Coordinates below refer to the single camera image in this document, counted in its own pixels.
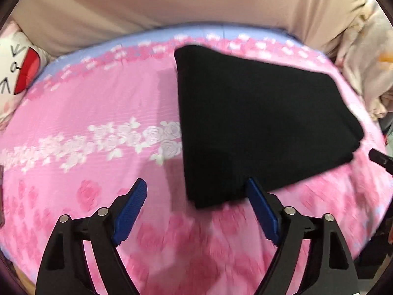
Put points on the crumpled grey floral blanket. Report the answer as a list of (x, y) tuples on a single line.
[(365, 59)]

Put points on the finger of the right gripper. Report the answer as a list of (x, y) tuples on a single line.
[(381, 159)]

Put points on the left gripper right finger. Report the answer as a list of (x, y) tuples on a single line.
[(329, 267)]

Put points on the black pants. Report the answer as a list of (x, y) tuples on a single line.
[(243, 119)]

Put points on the dark smartphone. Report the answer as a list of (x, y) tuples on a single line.
[(2, 216)]

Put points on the beige fabric headboard cover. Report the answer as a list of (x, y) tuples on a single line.
[(62, 26)]

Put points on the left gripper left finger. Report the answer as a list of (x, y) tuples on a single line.
[(64, 268)]

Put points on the pink floral bed sheet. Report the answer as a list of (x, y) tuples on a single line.
[(98, 119)]

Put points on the white cat face pillow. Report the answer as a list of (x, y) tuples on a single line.
[(21, 62)]

